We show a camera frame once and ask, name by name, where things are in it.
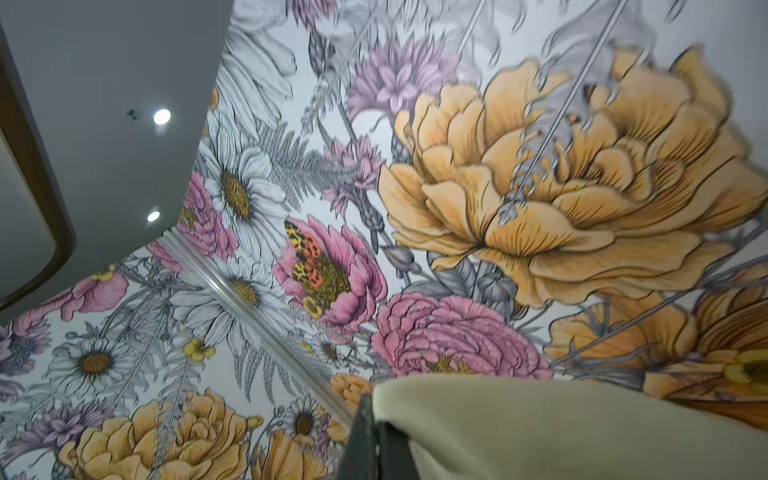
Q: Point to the left aluminium corner post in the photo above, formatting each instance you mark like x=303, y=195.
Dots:
x=236, y=304

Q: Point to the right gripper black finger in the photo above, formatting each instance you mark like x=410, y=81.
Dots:
x=376, y=450

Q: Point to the cream beige cloth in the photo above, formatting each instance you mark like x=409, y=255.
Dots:
x=478, y=427

